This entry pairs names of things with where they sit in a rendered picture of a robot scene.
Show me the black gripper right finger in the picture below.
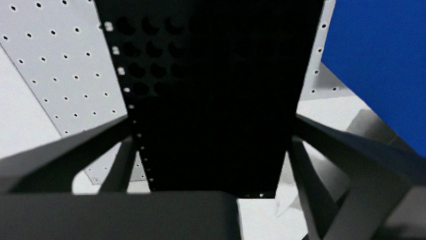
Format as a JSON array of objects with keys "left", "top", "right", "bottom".
[{"left": 287, "top": 113, "right": 426, "bottom": 240}]

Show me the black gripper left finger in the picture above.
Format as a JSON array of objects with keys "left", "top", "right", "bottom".
[{"left": 0, "top": 114, "right": 138, "bottom": 194}]

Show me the blue bin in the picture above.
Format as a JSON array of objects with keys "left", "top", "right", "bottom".
[{"left": 320, "top": 0, "right": 426, "bottom": 157}]

